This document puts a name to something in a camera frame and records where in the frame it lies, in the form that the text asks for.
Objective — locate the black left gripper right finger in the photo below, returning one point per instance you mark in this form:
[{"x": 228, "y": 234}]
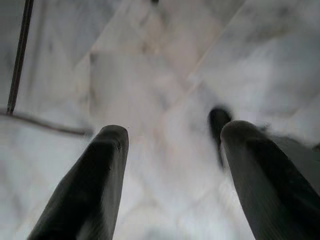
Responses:
[{"x": 270, "y": 195}]

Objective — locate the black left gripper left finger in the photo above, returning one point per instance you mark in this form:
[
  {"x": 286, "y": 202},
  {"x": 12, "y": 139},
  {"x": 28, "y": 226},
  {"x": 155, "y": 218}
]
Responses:
[{"x": 87, "y": 195}]

